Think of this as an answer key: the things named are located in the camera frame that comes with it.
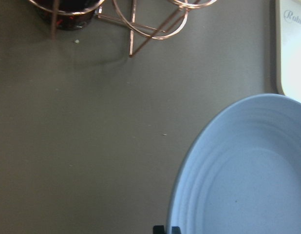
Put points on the tea bottle top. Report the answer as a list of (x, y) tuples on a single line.
[(72, 14)]

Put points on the blue plate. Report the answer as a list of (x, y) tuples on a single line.
[(242, 174)]

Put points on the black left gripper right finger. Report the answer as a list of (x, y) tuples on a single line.
[(175, 230)]

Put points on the copper wire bottle rack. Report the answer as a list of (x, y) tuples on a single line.
[(141, 34)]

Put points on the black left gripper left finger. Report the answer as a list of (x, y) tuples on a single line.
[(158, 229)]

